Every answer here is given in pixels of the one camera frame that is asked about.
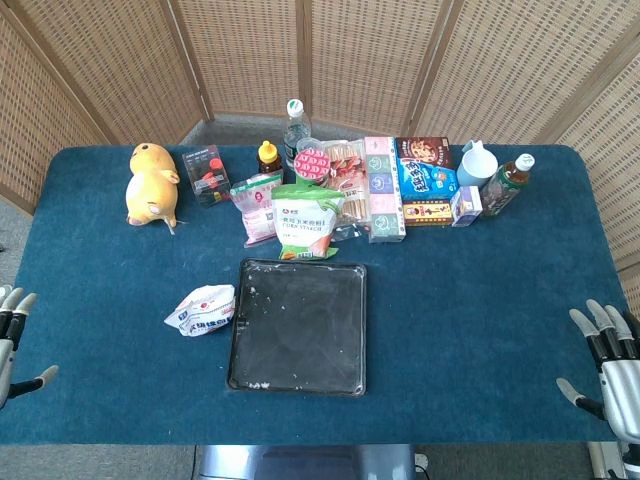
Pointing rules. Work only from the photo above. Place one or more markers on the small yellow red box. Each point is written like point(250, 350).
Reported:
point(427, 212)

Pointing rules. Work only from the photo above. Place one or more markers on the cup with red patterned lid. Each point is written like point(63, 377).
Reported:
point(311, 165)

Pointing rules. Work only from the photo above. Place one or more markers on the long pink green box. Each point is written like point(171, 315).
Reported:
point(382, 190)

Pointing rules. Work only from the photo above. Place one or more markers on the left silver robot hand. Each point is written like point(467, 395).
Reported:
point(6, 360)

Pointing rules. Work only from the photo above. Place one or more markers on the black baking tray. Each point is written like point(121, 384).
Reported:
point(300, 330)

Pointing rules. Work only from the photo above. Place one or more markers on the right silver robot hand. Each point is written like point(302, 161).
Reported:
point(622, 385)

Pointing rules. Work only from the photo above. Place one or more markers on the light blue pitcher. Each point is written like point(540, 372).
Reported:
point(475, 167)

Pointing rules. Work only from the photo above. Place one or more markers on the blue cookie box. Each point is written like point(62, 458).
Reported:
point(422, 170)

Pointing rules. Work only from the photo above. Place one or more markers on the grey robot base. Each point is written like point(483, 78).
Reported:
point(310, 462)

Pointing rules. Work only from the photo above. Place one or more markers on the corn starch bag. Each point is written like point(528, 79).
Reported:
point(302, 220)

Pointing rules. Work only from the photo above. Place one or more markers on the yellow plush toy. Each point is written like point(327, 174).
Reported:
point(150, 190)

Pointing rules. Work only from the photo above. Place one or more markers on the honey bottle with yellow cap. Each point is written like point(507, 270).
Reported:
point(269, 160)

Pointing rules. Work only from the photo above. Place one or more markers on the tea bottle with white cap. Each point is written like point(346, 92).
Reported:
point(502, 190)

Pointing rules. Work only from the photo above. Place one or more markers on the clear water bottle white cap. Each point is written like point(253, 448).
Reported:
point(296, 130)

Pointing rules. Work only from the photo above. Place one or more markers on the pink zip bag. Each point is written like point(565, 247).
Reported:
point(257, 210)

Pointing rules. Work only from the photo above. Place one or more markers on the blue felt table cover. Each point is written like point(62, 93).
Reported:
point(450, 300)

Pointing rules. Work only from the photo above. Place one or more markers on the black box with red parts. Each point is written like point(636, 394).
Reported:
point(205, 175)

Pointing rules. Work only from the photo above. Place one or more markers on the rattan folding screen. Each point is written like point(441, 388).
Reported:
point(350, 50)

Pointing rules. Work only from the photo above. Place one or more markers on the biscuit stick package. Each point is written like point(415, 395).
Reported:
point(350, 170)

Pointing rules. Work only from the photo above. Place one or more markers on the small white purple box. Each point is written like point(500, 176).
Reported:
point(465, 205)

